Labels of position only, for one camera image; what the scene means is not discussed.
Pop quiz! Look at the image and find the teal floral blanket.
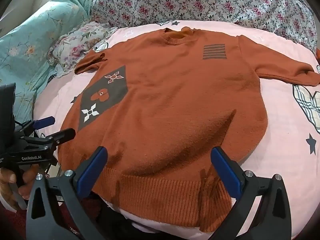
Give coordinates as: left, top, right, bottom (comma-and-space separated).
0, 0, 100, 120

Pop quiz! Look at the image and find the orange knit sweater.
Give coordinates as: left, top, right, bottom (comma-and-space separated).
58, 27, 320, 233

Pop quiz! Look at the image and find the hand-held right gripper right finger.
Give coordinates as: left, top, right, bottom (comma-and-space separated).
210, 147, 292, 240

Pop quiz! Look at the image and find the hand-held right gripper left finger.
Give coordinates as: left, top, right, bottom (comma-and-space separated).
26, 146, 108, 240

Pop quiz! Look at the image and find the floral pillow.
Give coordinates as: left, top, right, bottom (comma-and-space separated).
49, 21, 118, 78

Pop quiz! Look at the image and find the white floral quilt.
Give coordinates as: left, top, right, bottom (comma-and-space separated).
90, 0, 320, 57

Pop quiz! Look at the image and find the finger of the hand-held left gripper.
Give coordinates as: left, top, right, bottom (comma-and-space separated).
21, 128, 76, 153
24, 116, 56, 133

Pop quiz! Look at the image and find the pink printed bed sheet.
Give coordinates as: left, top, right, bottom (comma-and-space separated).
32, 20, 320, 240

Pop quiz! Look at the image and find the person's left hand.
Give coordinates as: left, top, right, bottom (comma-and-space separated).
0, 166, 47, 210

